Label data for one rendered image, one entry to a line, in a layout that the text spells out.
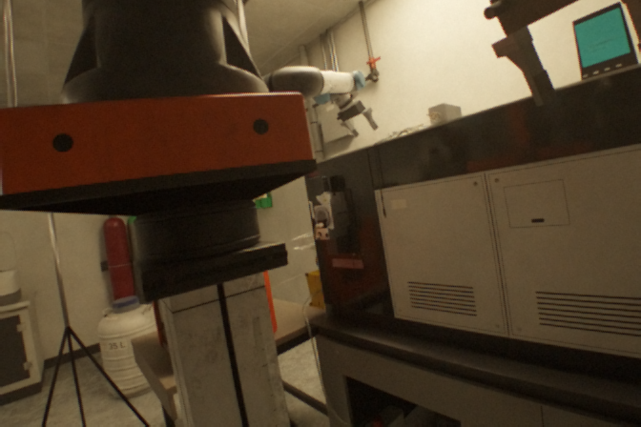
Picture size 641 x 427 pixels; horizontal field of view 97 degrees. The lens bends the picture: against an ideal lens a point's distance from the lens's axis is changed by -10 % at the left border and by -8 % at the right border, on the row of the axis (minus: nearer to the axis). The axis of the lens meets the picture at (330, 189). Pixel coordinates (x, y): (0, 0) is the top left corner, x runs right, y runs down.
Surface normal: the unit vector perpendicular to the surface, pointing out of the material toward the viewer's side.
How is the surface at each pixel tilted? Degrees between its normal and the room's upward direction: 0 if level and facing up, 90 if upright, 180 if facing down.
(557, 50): 90
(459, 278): 90
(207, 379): 90
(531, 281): 90
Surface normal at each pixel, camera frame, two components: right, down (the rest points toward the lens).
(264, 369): 0.58, -0.12
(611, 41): -0.78, -0.07
